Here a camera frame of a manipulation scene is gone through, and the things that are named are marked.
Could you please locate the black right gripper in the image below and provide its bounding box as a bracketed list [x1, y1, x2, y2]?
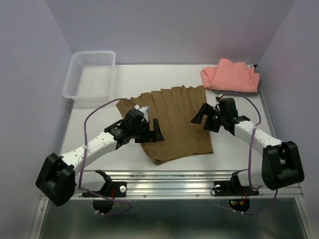
[189, 103, 226, 132]

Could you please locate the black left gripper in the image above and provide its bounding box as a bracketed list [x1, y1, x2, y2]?
[131, 119, 164, 143]

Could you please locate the olive brown skirt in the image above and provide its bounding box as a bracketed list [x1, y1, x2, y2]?
[116, 86, 213, 165]

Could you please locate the grey pleated skirt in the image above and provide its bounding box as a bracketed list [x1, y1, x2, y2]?
[213, 90, 260, 97]

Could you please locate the pink skirt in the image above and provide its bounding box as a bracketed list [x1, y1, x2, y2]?
[200, 58, 260, 93]

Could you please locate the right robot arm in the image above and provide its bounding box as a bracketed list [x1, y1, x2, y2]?
[191, 96, 305, 194]

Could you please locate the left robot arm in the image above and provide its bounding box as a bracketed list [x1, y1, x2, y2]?
[35, 107, 164, 207]

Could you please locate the white plastic bin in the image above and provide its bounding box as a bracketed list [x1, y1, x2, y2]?
[62, 50, 116, 102]

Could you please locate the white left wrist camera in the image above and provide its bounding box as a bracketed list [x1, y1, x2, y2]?
[135, 105, 150, 115]

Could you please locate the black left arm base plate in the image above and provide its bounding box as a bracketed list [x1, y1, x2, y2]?
[94, 181, 127, 199]

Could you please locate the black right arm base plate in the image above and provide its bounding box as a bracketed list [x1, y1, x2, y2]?
[211, 181, 259, 197]

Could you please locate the aluminium rail frame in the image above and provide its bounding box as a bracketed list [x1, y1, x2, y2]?
[27, 65, 310, 239]

